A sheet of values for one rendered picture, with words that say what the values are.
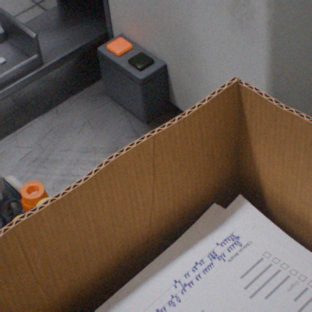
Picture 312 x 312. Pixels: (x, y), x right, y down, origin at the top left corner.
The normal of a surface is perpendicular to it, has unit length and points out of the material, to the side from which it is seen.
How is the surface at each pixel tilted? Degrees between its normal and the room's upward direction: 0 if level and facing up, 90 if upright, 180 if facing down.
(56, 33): 0
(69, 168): 0
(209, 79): 90
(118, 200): 86
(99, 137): 0
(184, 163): 84
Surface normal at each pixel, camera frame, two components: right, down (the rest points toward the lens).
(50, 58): -0.08, -0.69
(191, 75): -0.75, 0.52
